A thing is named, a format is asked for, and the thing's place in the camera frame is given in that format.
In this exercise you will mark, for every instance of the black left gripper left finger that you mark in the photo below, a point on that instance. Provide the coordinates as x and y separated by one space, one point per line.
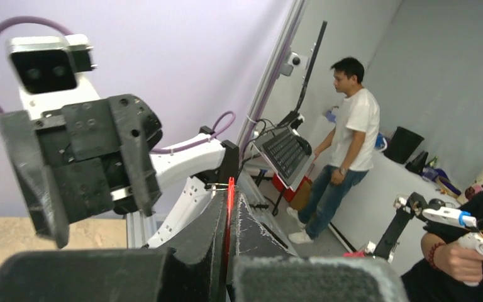
189 267

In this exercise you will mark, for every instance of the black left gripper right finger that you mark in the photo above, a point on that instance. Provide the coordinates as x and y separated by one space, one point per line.
260 269

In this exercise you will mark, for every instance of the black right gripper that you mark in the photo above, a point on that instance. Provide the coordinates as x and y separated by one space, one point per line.
97 157

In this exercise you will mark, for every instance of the red key tag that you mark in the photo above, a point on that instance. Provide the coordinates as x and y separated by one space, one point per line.
229 207

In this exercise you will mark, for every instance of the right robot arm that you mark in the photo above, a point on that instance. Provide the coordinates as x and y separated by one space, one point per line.
216 159

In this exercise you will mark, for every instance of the operator hand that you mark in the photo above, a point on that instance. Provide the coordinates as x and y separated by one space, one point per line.
459 263

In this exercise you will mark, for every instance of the keyboard on stand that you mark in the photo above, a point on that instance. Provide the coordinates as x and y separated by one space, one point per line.
289 155

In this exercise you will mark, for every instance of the standing man white shirt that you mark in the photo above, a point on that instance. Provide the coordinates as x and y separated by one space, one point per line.
352 144

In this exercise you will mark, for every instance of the black waste bin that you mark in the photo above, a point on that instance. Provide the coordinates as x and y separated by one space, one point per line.
402 145

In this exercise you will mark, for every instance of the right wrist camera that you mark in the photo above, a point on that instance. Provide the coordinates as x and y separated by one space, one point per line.
52 71

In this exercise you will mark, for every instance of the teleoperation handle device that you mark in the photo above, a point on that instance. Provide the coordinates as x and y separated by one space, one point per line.
415 206

